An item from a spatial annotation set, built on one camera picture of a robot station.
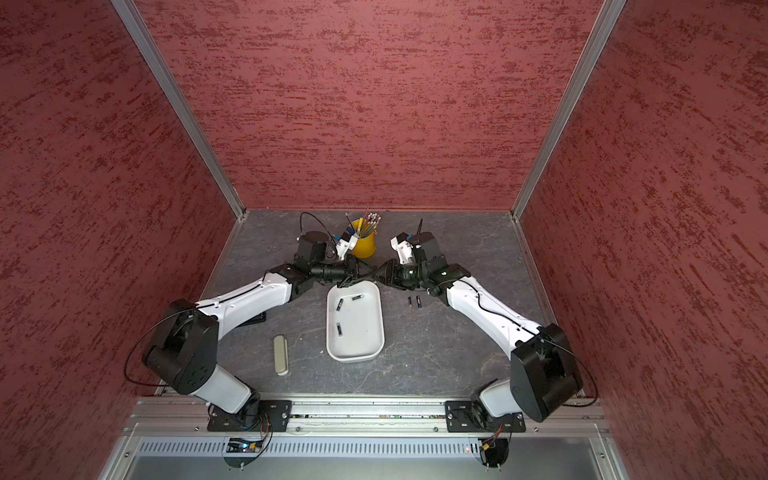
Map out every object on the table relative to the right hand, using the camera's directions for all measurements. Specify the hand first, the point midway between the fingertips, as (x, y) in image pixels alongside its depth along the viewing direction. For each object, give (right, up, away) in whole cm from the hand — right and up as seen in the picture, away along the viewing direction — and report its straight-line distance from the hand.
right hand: (374, 282), depth 79 cm
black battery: (-7, -7, +16) cm, 19 cm away
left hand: (0, +1, +1) cm, 2 cm away
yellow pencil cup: (-4, +9, +19) cm, 22 cm away
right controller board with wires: (+29, -39, -9) cm, 50 cm away
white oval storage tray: (-7, -15, +11) cm, 19 cm away
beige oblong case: (-26, -21, +2) cm, 34 cm away
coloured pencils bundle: (-4, +16, +19) cm, 25 cm away
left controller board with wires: (-33, -41, -7) cm, 53 cm away
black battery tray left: (-12, -10, +14) cm, 21 cm away
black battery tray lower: (-11, -16, +10) cm, 22 cm away
